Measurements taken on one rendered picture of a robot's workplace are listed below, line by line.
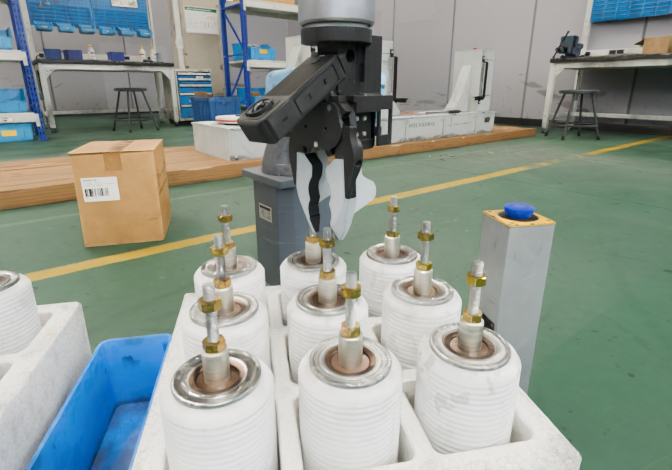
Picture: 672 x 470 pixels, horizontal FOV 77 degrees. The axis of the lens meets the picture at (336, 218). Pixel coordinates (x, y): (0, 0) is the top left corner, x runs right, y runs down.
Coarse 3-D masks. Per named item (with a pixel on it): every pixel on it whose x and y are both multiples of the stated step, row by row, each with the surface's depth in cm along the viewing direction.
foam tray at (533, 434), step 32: (288, 352) 56; (160, 384) 46; (288, 384) 46; (160, 416) 42; (288, 416) 42; (416, 416) 42; (544, 416) 42; (160, 448) 38; (288, 448) 38; (416, 448) 38; (512, 448) 38; (544, 448) 38
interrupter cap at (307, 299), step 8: (304, 288) 52; (312, 288) 52; (296, 296) 50; (304, 296) 50; (312, 296) 50; (296, 304) 48; (304, 304) 48; (312, 304) 48; (320, 304) 49; (336, 304) 49; (344, 304) 48; (312, 312) 46; (320, 312) 46; (328, 312) 46; (336, 312) 46; (344, 312) 46
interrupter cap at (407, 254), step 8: (368, 248) 64; (376, 248) 64; (384, 248) 65; (400, 248) 65; (408, 248) 65; (368, 256) 62; (376, 256) 61; (384, 256) 62; (400, 256) 62; (408, 256) 61; (416, 256) 61; (392, 264) 59; (400, 264) 59
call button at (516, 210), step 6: (510, 204) 60; (516, 204) 60; (522, 204) 60; (528, 204) 60; (504, 210) 60; (510, 210) 59; (516, 210) 58; (522, 210) 58; (528, 210) 58; (510, 216) 59; (516, 216) 59; (522, 216) 58; (528, 216) 59
